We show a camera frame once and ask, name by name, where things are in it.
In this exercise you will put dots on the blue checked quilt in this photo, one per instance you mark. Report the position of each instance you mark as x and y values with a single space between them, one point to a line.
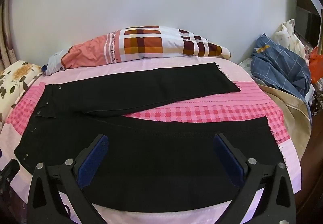
277 67

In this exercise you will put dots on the plaid orange white quilt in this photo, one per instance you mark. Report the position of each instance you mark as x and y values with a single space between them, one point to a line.
141 42

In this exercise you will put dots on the cream floral pillow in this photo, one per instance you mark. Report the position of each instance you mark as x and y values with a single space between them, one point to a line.
15 80

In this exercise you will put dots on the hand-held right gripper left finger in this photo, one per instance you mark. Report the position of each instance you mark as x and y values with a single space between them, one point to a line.
92 161

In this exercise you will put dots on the black pants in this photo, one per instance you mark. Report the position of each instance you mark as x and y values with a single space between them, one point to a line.
151 153

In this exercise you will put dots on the pink checked bed sheet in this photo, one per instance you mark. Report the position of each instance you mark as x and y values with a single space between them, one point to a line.
201 113

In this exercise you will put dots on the white floral cloth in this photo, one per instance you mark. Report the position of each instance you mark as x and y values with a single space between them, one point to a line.
287 32

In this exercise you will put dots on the dark flat screen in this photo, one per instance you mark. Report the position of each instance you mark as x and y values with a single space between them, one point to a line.
302 17

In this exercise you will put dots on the orange plastic bag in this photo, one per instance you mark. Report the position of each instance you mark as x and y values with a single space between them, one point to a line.
316 65

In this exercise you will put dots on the tan blanket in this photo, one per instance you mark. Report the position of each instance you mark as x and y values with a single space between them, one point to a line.
290 113

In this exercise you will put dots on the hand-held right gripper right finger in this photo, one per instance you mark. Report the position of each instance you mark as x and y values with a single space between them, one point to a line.
228 161

